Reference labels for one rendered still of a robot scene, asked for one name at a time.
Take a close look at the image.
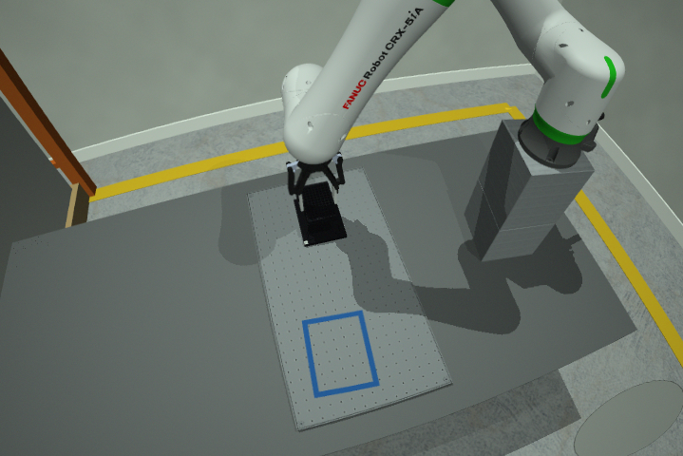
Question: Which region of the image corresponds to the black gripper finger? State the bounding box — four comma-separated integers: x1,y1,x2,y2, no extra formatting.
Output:
318,152,345,204
286,161,313,211

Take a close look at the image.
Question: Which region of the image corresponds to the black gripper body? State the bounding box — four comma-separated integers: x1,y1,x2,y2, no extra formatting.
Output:
297,159,332,174

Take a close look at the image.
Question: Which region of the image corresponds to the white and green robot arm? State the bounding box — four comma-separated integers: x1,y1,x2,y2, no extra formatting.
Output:
281,0,625,169

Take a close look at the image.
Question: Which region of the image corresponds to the blue tape outline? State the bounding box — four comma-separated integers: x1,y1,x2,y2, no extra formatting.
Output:
302,310,380,398

